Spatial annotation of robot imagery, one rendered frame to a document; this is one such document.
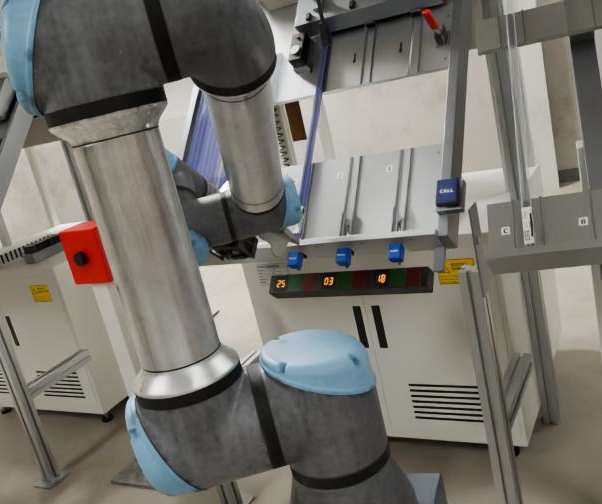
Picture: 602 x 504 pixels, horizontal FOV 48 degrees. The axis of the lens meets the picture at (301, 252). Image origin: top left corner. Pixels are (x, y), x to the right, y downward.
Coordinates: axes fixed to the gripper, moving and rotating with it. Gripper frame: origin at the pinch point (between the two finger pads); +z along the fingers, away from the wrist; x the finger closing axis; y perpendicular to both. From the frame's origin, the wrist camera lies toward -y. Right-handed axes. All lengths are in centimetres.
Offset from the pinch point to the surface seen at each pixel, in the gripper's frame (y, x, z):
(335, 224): -7.3, 8.2, 9.9
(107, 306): 1, -74, 31
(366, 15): -56, 11, 6
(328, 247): -2.4, 7.3, 9.9
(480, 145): -184, -41, 268
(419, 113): -200, -75, 246
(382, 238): -2.4, 19.8, 7.8
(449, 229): -4.0, 32.0, 9.6
